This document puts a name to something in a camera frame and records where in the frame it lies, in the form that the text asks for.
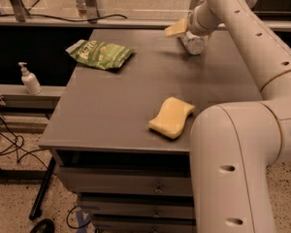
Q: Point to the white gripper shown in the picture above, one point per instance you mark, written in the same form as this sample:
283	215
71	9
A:
195	23

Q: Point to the green jalapeno chip bag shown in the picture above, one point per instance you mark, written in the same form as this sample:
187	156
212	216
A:
98	54

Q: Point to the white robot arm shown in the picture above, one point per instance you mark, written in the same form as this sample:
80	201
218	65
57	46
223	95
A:
232	144

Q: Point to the white pump dispenser bottle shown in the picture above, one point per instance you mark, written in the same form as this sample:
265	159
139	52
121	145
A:
29	79

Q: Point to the yellow sponge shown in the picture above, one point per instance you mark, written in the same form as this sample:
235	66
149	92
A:
171	118

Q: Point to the grey drawer cabinet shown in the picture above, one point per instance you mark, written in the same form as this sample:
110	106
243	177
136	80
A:
128	177

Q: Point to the black stand leg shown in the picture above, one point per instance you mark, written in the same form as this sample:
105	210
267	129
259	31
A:
36	208

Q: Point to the metal window frame rail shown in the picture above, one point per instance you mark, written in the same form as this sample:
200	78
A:
148	14

